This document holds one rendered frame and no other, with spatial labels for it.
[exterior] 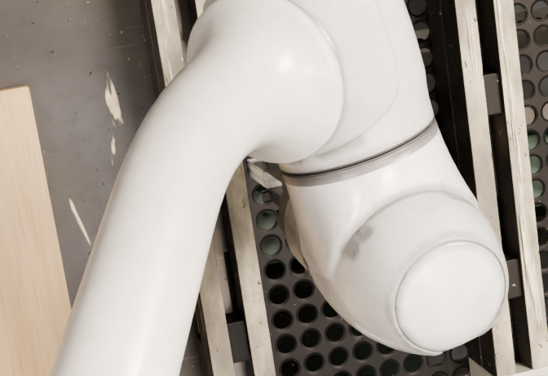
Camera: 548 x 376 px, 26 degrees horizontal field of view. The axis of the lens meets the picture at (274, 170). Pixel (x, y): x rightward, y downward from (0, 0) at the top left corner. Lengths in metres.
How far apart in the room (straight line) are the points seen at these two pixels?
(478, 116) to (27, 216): 0.43
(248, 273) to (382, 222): 0.42
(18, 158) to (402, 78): 0.49
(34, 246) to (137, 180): 0.54
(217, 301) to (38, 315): 0.17
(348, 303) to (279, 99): 0.14
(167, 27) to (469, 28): 0.28
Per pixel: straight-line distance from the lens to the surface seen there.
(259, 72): 0.63
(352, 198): 0.70
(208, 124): 0.59
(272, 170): 1.00
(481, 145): 1.14
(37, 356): 1.14
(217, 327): 1.10
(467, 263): 0.68
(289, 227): 0.84
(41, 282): 1.12
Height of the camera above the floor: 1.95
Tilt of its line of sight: 41 degrees down
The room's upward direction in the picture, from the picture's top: straight up
